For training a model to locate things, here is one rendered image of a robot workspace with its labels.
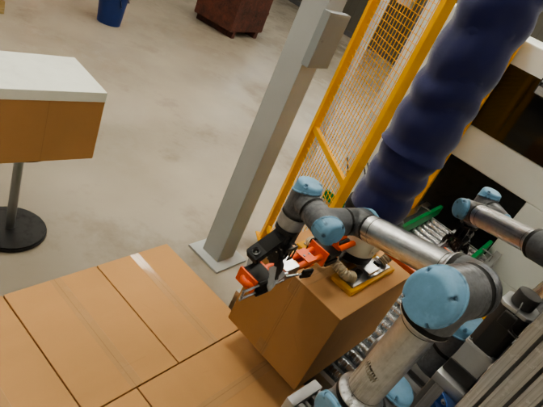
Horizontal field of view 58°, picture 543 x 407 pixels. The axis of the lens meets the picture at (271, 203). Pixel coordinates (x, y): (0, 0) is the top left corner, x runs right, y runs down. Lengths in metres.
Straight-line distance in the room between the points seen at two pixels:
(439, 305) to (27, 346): 1.47
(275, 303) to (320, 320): 0.20
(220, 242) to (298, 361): 1.57
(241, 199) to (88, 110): 1.05
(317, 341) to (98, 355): 0.81
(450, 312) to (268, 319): 1.07
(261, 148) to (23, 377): 1.75
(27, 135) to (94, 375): 1.25
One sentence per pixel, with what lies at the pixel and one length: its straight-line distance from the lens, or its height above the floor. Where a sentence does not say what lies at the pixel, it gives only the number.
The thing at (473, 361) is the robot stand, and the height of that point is 1.33.
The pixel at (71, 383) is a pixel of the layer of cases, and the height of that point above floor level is 0.54.
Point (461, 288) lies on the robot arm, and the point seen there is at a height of 1.67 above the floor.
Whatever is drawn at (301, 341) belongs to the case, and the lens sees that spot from 1.87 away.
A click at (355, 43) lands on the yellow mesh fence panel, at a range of 3.22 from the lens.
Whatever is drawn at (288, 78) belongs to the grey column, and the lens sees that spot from 2.80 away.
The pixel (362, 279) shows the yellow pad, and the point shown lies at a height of 1.10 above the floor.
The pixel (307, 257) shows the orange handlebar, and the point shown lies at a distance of 1.65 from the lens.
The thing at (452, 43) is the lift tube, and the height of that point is 1.97.
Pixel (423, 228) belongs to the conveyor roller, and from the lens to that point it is 3.99.
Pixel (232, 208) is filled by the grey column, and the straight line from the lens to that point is 3.18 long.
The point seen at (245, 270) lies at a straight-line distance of 1.46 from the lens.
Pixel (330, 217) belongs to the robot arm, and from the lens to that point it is 1.25.
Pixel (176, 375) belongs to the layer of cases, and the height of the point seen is 0.54.
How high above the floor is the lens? 2.12
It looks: 29 degrees down
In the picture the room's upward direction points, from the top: 25 degrees clockwise
